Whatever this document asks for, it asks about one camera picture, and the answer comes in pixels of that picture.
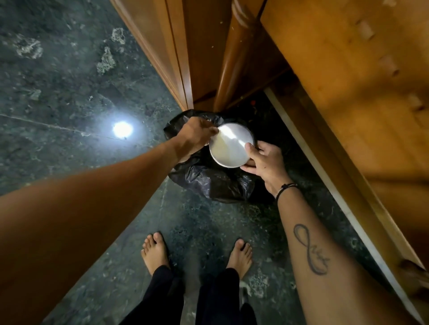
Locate black plastic garbage bag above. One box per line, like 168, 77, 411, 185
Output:
163, 109, 269, 204

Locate person's right hand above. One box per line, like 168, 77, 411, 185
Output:
240, 141, 293, 197

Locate black cord bracelet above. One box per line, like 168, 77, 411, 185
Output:
275, 183, 300, 203

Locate wooden door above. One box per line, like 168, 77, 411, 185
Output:
110, 0, 194, 111

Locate person's left forearm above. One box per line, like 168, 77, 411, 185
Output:
0, 139, 182, 325

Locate person's foot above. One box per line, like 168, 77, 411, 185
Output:
141, 232, 171, 276
226, 238, 253, 280

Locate large wooden cabinet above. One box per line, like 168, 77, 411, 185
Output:
261, 0, 429, 323

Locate person's right forearm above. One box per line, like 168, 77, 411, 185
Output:
277, 186, 420, 325

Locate person's left hand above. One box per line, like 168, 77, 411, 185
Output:
174, 117, 220, 164

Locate person's left foot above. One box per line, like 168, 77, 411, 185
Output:
141, 232, 171, 276

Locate round steel plate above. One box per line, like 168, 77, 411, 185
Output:
208, 123, 255, 169

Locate person's right foot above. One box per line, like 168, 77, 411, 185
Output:
226, 238, 253, 280

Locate turned wooden post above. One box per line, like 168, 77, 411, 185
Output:
213, 0, 266, 113

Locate black trousers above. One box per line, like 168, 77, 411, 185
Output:
119, 265, 258, 325

